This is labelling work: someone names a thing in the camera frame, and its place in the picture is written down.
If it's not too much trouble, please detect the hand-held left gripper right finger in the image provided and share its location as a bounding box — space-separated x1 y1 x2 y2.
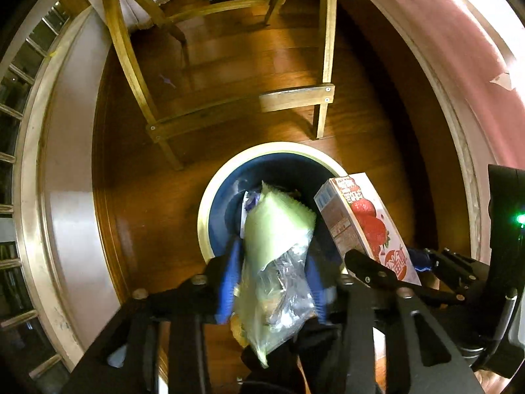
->
305 254 485 394

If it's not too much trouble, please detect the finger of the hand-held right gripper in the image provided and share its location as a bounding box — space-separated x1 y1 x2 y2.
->
345 250 464 306
406 246 492 296

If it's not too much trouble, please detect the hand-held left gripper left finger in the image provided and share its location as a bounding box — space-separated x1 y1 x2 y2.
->
61 238 243 394

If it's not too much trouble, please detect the strawberry print carton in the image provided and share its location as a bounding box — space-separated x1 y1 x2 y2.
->
314 172 423 288

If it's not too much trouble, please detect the pale green plastic snack bag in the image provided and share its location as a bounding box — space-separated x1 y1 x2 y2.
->
232 180 317 369

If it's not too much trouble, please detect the blue bin with cream rim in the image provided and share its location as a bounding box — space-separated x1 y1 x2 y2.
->
197 142 353 265

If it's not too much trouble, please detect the pink bed blanket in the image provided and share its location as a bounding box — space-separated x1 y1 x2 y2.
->
336 0 525 173

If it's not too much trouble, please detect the wooden folding table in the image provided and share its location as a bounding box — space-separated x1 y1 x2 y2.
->
98 0 338 172

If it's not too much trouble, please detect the metal window grille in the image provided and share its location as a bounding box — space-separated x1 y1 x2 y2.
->
0 4 72 382

